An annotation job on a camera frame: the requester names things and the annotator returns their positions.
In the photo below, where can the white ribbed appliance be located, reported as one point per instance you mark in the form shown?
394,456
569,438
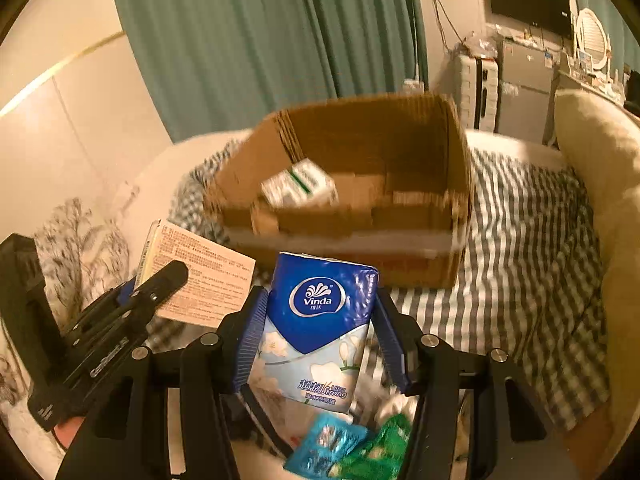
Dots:
470,90

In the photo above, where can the green curtain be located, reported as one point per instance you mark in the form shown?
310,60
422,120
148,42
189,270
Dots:
225,35

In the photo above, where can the white round mirror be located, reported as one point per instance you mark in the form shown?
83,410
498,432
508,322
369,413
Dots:
592,32

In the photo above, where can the cream printed paper box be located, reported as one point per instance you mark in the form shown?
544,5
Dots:
210,280

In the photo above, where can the white and green carton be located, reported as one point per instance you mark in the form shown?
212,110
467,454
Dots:
300,182

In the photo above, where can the blue sachet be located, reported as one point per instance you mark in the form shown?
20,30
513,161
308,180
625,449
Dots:
325,440

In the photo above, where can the green checked cloth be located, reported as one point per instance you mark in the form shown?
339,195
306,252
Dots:
525,260

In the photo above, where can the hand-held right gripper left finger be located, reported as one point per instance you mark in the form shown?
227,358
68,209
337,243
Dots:
250,345

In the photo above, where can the blue tissue pack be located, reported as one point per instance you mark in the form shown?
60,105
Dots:
310,330

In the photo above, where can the brown cardboard box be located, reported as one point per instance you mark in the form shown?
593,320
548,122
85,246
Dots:
350,127

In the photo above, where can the green sachet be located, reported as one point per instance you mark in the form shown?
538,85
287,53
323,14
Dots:
380,455

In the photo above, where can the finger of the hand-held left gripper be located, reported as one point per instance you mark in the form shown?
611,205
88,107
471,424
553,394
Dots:
160,282

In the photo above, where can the grey fridge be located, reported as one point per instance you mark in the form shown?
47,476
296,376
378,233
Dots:
525,90

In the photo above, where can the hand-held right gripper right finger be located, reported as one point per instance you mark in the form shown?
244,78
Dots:
396,347

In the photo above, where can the cream cushion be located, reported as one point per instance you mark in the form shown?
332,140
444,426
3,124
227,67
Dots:
600,160

